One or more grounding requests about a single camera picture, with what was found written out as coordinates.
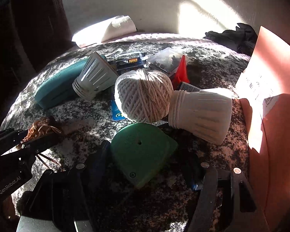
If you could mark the clear screw box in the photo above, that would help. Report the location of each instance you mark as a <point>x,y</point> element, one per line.
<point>166,61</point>

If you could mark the white ribbed lamp shade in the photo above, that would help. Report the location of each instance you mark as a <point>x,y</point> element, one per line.
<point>205,113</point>

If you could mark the patterned bed cover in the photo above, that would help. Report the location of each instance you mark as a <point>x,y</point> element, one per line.
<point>167,201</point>

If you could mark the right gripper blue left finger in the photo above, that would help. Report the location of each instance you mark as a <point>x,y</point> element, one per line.
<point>96,165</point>

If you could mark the pink storage box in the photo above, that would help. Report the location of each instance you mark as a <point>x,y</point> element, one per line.
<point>264,92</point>

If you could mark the black cloth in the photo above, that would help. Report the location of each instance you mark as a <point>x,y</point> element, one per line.
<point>241,40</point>

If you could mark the red plastic cone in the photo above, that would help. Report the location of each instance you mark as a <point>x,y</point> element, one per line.
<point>181,74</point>

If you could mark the white string ball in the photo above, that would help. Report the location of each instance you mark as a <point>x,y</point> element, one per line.
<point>143,95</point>

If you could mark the small labelled can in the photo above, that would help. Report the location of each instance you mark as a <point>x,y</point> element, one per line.
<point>187,87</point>

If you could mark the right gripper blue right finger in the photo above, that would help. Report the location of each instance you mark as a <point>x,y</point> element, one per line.
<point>194,176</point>

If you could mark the teal glasses case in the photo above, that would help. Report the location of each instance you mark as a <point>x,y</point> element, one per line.
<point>58,88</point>

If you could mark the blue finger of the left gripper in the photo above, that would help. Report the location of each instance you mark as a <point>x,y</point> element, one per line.
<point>9,138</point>
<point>40,144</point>

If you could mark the black battery pack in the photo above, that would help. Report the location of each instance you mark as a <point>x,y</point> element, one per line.
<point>128,61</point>

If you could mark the blue card package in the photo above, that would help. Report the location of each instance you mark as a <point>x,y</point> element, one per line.
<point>116,113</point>

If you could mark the mint green tape measure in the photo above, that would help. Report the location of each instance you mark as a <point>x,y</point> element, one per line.
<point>140,150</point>

